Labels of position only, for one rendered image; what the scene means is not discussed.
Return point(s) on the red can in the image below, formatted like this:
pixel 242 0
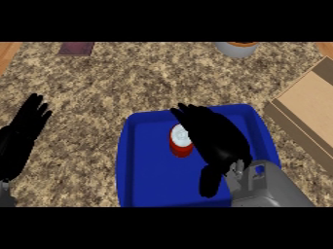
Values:
pixel 179 142

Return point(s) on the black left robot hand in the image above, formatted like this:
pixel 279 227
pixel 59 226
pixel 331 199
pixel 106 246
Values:
pixel 16 142

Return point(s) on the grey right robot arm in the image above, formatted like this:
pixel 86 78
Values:
pixel 266 186

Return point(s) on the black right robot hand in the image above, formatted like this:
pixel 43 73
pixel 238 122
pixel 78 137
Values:
pixel 220 139

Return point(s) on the blue plastic tray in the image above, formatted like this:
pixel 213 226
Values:
pixel 151 175

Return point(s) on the dark purple flat object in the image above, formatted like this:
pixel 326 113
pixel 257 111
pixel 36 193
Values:
pixel 75 48

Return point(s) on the brown cardboard box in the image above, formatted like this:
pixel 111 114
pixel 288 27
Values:
pixel 313 113

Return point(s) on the grey pot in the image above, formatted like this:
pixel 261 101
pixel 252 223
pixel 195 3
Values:
pixel 236 49

